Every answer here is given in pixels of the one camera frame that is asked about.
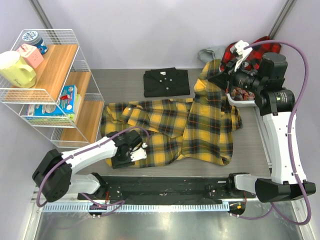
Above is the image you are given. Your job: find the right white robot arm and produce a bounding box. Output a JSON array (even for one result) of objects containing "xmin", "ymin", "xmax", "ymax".
[{"xmin": 208, "ymin": 52, "xmax": 316, "ymax": 203}]

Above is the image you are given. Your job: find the folded black shirt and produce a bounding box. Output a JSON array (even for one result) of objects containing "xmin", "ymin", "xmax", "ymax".
[{"xmin": 143, "ymin": 67, "xmax": 190, "ymax": 98}]

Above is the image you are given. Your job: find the pink cube box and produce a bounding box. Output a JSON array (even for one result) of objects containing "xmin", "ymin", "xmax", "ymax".
[{"xmin": 16, "ymin": 43, "xmax": 44, "ymax": 69}]

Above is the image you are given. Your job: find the green box on shelf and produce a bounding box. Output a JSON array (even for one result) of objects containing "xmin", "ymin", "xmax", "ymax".
[{"xmin": 67, "ymin": 93, "xmax": 82, "ymax": 123}]

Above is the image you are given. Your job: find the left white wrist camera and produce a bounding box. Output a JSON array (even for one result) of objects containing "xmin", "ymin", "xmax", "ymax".
[{"xmin": 130, "ymin": 142, "xmax": 148, "ymax": 162}]

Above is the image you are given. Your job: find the yellow plaid long sleeve shirt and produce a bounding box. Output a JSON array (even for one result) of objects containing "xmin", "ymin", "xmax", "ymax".
[{"xmin": 100, "ymin": 60, "xmax": 243, "ymax": 168}]

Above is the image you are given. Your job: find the blue product box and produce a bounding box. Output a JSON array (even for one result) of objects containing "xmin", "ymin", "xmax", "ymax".
[{"xmin": 26, "ymin": 84, "xmax": 78, "ymax": 117}]

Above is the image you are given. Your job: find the white wire shelf rack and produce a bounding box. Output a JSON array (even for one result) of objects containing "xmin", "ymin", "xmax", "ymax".
[{"xmin": 0, "ymin": 29, "xmax": 105, "ymax": 149}]

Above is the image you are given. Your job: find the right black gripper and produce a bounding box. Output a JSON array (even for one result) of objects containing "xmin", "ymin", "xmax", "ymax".
[{"xmin": 209, "ymin": 57, "xmax": 266, "ymax": 94}]

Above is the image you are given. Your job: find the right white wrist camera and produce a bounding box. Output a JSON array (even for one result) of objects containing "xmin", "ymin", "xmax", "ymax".
[{"xmin": 230, "ymin": 40, "xmax": 253, "ymax": 72}]

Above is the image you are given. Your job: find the white slotted cable duct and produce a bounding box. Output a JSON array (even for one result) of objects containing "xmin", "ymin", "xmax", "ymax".
[{"xmin": 42, "ymin": 202, "xmax": 230, "ymax": 213}]

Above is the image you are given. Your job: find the grey crumpled shirt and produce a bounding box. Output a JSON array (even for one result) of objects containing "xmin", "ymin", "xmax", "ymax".
[{"xmin": 197, "ymin": 46, "xmax": 226, "ymax": 64}]

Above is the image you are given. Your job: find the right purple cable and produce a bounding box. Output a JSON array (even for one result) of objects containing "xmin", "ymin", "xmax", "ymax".
[{"xmin": 231, "ymin": 39, "xmax": 312, "ymax": 226}]

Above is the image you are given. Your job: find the white laundry basket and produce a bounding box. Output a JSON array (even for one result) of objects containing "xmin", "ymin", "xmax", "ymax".
[{"xmin": 226, "ymin": 93, "xmax": 256, "ymax": 108}]

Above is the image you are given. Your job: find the purple cable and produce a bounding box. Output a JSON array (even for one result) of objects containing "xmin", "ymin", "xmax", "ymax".
[
  {"xmin": 36, "ymin": 126, "xmax": 151, "ymax": 217},
  {"xmin": 231, "ymin": 39, "xmax": 312, "ymax": 226}
]

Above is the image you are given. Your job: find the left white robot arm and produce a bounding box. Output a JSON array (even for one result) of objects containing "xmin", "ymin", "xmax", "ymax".
[{"xmin": 32, "ymin": 127, "xmax": 149, "ymax": 207}]

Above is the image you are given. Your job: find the brown plaid shirt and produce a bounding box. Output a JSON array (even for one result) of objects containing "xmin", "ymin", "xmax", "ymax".
[{"xmin": 230, "ymin": 87, "xmax": 255, "ymax": 101}]

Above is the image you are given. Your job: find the yellow green pitcher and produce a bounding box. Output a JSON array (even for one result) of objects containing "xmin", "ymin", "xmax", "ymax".
[{"xmin": 0, "ymin": 51, "xmax": 36, "ymax": 89}]

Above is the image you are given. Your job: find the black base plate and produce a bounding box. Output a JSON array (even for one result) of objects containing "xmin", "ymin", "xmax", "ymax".
[{"xmin": 79, "ymin": 176, "xmax": 256, "ymax": 203}]

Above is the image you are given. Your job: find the blue patterned tin can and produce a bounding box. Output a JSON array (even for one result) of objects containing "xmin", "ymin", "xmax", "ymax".
[{"xmin": 21, "ymin": 30, "xmax": 48, "ymax": 55}]

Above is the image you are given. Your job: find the red black plaid shirt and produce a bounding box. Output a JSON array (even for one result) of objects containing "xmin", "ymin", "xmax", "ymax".
[{"xmin": 219, "ymin": 42, "xmax": 282, "ymax": 71}]

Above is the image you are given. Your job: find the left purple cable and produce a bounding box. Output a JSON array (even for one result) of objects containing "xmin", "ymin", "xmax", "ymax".
[{"xmin": 36, "ymin": 126, "xmax": 151, "ymax": 217}]

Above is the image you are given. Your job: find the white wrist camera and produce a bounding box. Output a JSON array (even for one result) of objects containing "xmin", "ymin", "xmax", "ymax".
[
  {"xmin": 130, "ymin": 142, "xmax": 148, "ymax": 162},
  {"xmin": 230, "ymin": 40, "xmax": 253, "ymax": 72}
]

